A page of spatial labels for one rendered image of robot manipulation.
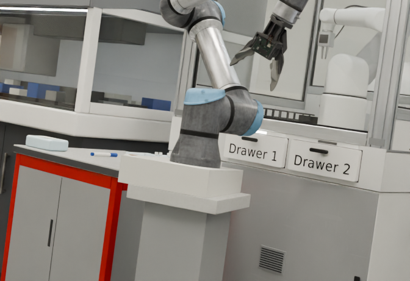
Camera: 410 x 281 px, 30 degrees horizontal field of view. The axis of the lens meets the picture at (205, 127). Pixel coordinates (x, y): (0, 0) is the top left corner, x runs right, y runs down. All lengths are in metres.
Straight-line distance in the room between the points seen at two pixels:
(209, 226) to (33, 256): 0.99
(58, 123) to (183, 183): 1.39
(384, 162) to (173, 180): 0.82
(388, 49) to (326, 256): 0.76
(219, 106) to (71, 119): 1.25
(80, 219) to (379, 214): 1.04
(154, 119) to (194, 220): 1.53
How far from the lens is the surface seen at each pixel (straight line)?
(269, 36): 2.22
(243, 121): 2.29
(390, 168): 2.69
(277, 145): 2.87
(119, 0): 3.46
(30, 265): 3.00
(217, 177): 2.16
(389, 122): 2.65
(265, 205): 2.92
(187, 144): 2.21
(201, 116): 2.21
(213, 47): 2.45
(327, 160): 2.74
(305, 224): 2.82
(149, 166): 2.18
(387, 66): 2.67
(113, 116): 3.48
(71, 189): 2.80
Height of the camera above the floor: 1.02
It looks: 2 degrees down
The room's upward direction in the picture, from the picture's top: 8 degrees clockwise
